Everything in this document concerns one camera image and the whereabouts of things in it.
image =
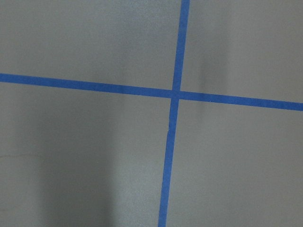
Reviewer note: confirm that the blue tape line lengthwise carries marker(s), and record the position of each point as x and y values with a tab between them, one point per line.
173	112

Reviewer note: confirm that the blue tape line crosswise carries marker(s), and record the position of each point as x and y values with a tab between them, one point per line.
152	92

